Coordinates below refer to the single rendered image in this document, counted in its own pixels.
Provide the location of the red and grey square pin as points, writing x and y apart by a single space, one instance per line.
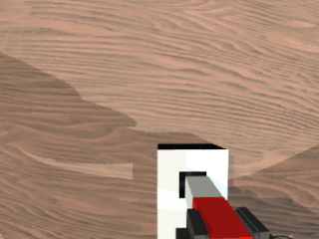
219 218

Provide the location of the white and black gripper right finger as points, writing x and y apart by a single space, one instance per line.
254 226

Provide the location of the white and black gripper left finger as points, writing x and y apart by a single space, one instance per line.
195 228

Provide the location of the white block with square hole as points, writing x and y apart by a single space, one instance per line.
175 162

